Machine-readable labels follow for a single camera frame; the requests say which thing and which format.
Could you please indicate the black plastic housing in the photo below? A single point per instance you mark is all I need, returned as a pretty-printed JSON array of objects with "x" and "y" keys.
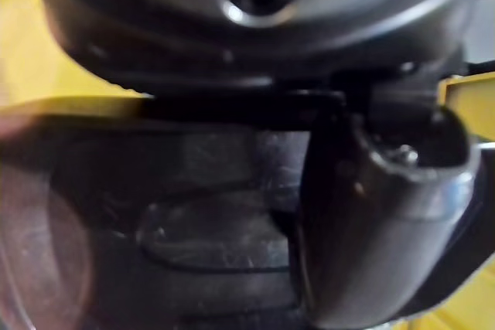
[{"x": 181, "y": 167}]

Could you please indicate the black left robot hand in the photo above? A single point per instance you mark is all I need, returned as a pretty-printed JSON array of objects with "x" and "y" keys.
[{"x": 270, "y": 36}]

